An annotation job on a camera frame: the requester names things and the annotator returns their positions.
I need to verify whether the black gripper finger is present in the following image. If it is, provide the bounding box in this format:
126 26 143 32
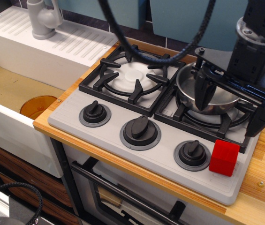
245 102 265 137
194 64 216 111

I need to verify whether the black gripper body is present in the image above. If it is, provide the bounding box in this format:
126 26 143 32
195 37 265 104

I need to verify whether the stainless steel pan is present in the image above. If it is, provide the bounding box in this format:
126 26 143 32
176 62 241 115

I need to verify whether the red cube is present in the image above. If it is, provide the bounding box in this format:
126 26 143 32
209 140 240 177

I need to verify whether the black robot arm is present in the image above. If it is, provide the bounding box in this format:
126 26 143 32
194 0 265 137

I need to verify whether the black right stove knob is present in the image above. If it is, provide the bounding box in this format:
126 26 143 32
174 140 211 172

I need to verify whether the black stove knob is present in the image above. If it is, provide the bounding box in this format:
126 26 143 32
174 140 211 172
120 115 161 151
79 100 112 128

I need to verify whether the grey stove top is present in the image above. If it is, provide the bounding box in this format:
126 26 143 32
48 87 254 205

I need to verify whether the black middle stove knob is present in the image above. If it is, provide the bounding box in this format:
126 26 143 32
120 115 161 151

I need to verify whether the black left stove knob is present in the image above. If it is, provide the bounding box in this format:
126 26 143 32
79 100 112 128

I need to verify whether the black right burner grate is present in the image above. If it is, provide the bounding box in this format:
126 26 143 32
154 85 258 154

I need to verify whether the black burner grate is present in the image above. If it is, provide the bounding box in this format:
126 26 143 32
154 85 258 154
79 45 185 117

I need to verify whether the black left burner grate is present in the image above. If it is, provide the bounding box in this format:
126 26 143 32
79 45 185 117

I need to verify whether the grey toy faucet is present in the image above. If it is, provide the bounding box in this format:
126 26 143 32
27 0 63 40

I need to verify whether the white sink unit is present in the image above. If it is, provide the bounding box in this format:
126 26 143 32
0 6 117 178

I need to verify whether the wooden drawer front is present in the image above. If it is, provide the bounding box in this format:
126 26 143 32
0 148 80 225

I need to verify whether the black braided cable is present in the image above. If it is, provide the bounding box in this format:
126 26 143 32
0 182 43 225
98 0 217 64

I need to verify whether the oven door with handle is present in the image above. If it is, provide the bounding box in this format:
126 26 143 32
64 146 229 225

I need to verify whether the black braided cable lower left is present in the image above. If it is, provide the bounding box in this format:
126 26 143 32
0 182 43 225

